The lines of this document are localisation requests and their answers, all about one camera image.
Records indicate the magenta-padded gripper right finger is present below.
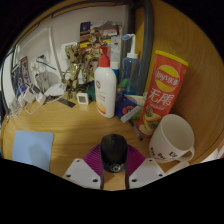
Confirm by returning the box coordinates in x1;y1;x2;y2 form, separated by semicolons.
124;143;167;191

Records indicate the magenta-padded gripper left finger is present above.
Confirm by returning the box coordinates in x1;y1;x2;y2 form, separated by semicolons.
62;143;105;191

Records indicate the black computer mouse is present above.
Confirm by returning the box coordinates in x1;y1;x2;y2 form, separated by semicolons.
100;133;129;174

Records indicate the light blue mouse pad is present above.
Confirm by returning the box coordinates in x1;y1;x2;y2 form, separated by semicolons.
11;129;55;172

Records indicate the white mug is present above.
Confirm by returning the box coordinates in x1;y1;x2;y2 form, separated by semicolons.
148;113;196;164

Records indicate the dark pen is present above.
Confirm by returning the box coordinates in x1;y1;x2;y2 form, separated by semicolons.
128;118;145;142

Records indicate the blue packet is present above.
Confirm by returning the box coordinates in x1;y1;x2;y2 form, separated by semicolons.
114;94;143;124

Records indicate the black flat ruler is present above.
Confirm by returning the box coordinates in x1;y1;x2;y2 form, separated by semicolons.
58;97;77;108

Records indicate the small white cube clock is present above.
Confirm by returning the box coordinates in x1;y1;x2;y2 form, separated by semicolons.
76;92;90;106

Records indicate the dark teal container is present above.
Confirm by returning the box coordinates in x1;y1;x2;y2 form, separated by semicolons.
86;81;98;102

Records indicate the white power strip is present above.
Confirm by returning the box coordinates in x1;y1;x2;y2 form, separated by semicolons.
34;93;47;105

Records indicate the red potato chip can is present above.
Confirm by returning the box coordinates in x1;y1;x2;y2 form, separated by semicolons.
137;49;189;137

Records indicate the white lotion bottle red pump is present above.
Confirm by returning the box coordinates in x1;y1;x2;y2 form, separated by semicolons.
94;45;118;119

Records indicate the white charger block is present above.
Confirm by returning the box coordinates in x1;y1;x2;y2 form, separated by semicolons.
21;89;36;105

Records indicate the gold robot figure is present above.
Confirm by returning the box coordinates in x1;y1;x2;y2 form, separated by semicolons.
61;42;101;101

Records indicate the blue spray bottle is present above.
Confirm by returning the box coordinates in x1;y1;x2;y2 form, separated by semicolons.
119;33;142;96

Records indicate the small blue bottle white cap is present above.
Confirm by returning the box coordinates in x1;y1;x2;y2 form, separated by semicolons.
111;61;121;85

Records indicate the robot model kit box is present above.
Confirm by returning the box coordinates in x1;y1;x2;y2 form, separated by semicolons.
19;55;31;86

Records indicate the colourful printed box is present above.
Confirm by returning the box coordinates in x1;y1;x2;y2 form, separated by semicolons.
79;20;123;64

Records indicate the white cable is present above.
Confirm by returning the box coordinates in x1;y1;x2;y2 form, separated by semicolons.
31;54;52;92

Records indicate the dark metal frame post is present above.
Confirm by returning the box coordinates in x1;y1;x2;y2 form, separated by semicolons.
134;0;155;97

